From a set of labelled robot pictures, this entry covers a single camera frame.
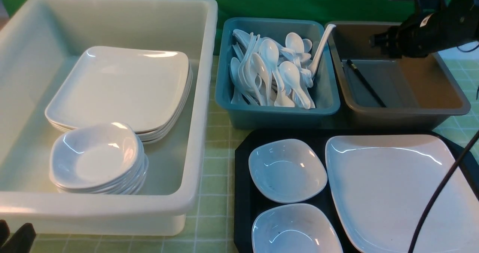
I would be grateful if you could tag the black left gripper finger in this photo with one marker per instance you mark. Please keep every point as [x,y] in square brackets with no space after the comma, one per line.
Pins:
[4,232]

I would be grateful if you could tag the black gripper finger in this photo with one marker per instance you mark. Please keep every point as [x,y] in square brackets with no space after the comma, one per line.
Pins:
[21,241]

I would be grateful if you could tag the white small bowl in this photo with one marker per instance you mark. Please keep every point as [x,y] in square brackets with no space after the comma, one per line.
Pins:
[287,171]
[294,228]

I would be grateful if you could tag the white soup spoon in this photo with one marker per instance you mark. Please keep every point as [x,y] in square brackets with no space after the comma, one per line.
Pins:
[270,53]

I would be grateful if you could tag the white square rice plate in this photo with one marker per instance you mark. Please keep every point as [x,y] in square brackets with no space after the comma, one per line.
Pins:
[381,184]

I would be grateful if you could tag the black chopstick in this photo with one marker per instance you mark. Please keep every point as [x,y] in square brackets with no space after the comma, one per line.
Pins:
[365,83]

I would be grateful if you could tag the stack of white small bowls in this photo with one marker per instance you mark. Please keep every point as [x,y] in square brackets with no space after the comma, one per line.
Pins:
[106,158]

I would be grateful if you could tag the green checkered tablecloth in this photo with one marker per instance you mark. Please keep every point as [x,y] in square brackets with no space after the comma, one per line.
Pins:
[209,224]

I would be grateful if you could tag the stack of white square plates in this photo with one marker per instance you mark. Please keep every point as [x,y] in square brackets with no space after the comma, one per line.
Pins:
[147,90]

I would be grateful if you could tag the large white plastic tub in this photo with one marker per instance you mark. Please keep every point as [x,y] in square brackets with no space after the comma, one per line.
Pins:
[39,47]

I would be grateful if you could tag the black serving tray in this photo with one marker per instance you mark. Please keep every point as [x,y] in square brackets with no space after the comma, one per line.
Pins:
[249,202]

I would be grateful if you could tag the pile of white spoons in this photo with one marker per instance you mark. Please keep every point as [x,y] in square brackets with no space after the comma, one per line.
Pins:
[253,82]

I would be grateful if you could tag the white ladle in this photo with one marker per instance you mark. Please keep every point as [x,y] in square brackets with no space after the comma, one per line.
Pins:
[313,67]

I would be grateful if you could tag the teal plastic bin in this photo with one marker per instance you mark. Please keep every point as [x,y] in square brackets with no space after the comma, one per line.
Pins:
[324,92]

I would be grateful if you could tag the brown plastic bin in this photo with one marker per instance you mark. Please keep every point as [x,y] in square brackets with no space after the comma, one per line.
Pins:
[420,93]

